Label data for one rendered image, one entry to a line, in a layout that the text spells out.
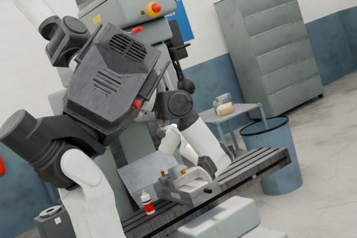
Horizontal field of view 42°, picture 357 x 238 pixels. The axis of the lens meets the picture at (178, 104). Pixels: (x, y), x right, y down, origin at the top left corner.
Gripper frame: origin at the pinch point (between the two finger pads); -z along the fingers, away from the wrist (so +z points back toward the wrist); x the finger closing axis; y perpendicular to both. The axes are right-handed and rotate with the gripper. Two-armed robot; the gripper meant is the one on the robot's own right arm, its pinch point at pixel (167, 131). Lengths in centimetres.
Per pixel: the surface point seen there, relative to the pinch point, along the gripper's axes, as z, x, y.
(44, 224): 30, 58, 13
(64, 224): 27, 52, 17
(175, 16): -503, -88, -85
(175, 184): 11.2, 4.8, 21.3
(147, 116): 10.3, 6.2, -10.6
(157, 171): -30.6, 10.7, 23.2
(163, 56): 6.2, -9.1, -33.1
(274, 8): -499, -238, -47
